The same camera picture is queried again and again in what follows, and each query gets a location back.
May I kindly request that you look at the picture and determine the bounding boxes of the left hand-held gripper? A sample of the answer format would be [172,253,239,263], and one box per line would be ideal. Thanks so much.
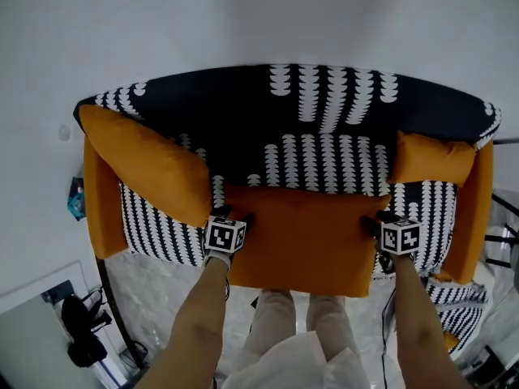
[204,204,257,255]

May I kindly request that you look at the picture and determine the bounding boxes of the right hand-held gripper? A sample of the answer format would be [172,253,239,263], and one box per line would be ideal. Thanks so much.
[359,210,422,275]

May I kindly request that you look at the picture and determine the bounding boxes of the orange black white patterned sofa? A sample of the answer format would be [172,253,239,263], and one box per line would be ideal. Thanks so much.
[72,63,503,287]

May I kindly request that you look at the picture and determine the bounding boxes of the person's left forearm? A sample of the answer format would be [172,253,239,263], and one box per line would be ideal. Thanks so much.
[135,257,234,389]

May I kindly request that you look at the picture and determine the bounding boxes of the person's right forearm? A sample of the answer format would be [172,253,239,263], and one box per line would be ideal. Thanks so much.
[391,253,474,389]

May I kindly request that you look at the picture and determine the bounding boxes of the white wristband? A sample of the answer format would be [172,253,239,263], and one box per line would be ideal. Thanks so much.
[201,250,235,273]

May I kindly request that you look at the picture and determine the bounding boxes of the person's beige trousers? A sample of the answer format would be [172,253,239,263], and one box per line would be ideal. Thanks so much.
[226,289,364,380]

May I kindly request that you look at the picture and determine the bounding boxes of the black metal stand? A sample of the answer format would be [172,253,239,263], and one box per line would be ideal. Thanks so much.
[483,190,519,269]

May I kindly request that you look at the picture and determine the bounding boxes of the dark teal trash bin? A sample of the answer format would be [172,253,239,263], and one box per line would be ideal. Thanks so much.
[66,175,88,221]

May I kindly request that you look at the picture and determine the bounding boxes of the blue plastic bag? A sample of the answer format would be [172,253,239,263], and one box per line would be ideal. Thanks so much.
[66,191,85,219]

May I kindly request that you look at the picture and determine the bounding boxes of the person's white shirt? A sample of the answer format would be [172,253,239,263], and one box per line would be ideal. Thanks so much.
[214,330,372,389]

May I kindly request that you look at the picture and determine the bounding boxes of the dark tumbler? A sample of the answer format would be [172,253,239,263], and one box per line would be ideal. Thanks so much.
[40,280,75,306]

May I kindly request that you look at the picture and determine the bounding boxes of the black backpack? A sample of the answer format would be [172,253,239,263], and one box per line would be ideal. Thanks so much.
[60,289,114,369]

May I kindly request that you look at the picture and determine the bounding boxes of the grey window panel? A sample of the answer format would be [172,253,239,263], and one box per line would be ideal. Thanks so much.
[0,297,94,389]

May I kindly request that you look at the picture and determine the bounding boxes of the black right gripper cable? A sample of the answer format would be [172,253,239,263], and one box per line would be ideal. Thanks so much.
[380,281,397,389]

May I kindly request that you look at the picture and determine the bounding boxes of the black floor cable loop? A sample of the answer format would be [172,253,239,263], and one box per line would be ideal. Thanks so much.
[118,340,149,371]

